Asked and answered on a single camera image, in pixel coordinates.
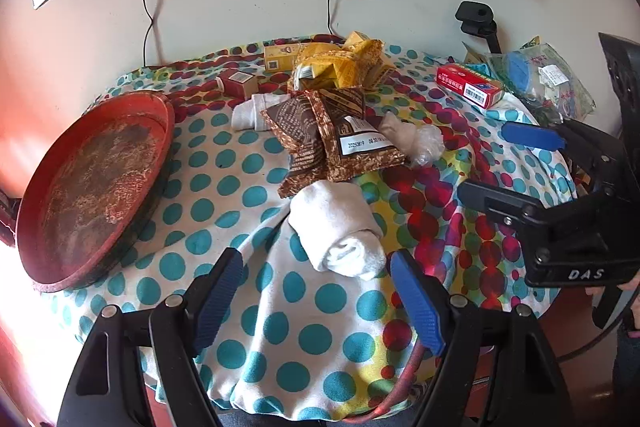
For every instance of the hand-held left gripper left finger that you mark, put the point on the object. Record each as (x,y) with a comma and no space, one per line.
(220,302)

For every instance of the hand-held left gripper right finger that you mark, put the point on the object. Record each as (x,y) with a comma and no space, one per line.
(415,302)

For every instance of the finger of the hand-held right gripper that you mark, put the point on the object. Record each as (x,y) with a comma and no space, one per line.
(500,202)
(530,134)

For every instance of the brown snack packets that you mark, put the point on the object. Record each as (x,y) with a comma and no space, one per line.
(360,157)

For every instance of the yellow snack packet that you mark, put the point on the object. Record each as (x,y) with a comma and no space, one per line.
(325,69)
(372,62)

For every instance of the red round tray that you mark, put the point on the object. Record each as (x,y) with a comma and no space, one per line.
(90,187)

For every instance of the small red box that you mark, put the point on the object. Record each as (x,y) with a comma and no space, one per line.
(240,82)

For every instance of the person's right hand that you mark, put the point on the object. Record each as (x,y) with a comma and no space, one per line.
(632,307)

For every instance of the clear plastic bag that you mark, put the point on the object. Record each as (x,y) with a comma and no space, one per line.
(550,77)

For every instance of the red and white box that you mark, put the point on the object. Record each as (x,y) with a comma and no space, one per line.
(467,84)

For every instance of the polka-dot tablecloth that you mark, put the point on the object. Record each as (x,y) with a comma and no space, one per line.
(310,322)

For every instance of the dark wooden furniture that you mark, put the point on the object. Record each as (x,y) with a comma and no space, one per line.
(7,217)

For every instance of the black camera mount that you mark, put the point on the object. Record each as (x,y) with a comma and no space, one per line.
(475,14)

